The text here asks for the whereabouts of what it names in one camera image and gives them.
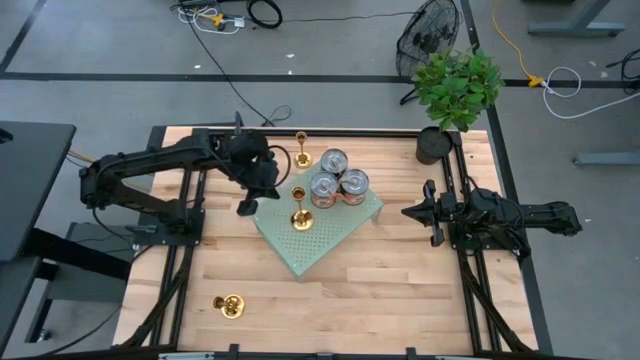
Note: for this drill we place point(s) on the black floor fan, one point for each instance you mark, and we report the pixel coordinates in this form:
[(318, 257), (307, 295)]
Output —
[(430, 35)]

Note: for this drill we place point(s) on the grey desk foot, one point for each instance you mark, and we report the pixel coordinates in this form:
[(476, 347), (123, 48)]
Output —
[(575, 29)]

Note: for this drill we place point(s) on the medium brass candlestick holder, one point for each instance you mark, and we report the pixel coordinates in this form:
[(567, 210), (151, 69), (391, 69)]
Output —
[(302, 160)]

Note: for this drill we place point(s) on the white extrusion bar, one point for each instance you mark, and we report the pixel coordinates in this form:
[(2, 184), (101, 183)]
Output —
[(185, 356), (462, 358)]

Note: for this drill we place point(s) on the dark ribbed candle tin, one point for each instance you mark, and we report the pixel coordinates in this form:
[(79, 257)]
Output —
[(334, 160)]

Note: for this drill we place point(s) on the short brass candlestick holder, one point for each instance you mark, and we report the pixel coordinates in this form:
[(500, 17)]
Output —
[(233, 306)]

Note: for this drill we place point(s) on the tall brass candlestick holder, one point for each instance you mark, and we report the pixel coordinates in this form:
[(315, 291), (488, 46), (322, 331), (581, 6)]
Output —
[(302, 221)]

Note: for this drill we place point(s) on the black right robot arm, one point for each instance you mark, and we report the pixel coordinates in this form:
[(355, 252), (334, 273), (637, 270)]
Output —
[(525, 217)]

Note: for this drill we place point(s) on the potted green plant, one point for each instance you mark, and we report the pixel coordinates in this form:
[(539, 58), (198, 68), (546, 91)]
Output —
[(455, 90)]

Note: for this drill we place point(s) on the grey floor bar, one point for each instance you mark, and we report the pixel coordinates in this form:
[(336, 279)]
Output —
[(607, 159)]

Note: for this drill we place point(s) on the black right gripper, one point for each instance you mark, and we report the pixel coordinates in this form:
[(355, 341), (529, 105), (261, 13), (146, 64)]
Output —
[(452, 215)]

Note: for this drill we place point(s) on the orange heart gift bag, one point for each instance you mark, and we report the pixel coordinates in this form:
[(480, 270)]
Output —
[(324, 187)]

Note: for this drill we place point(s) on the black control box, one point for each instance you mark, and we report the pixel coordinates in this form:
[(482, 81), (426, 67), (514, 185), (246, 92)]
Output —
[(155, 135)]

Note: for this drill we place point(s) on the black aluminium table frame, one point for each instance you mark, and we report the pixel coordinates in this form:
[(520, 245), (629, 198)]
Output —
[(350, 133)]

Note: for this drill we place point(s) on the green perforated metal shelf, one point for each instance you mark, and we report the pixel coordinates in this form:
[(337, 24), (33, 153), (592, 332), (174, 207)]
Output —
[(340, 230)]

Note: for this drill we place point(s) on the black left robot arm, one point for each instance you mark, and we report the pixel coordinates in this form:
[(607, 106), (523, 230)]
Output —
[(150, 160)]

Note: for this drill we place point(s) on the black desk leg frame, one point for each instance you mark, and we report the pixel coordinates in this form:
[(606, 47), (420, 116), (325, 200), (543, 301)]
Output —
[(75, 252)]

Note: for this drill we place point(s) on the orange heart candle tin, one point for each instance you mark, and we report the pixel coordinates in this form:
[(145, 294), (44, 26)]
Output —
[(355, 184)]

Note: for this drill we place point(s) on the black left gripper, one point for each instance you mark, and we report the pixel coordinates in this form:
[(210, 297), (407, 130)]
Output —
[(257, 165)]

